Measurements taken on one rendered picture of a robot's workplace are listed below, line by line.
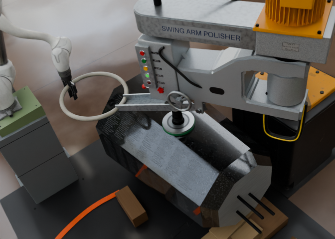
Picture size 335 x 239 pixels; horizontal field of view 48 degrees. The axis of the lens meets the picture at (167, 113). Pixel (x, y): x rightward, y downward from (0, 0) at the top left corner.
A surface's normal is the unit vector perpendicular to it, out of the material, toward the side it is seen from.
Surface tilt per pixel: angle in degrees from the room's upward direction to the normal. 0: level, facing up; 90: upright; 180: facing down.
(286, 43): 90
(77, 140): 0
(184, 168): 45
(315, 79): 0
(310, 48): 90
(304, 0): 90
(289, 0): 90
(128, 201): 0
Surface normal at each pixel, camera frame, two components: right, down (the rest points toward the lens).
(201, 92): -0.41, 0.68
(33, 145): 0.57, 0.51
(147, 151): -0.63, -0.13
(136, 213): -0.14, -0.71
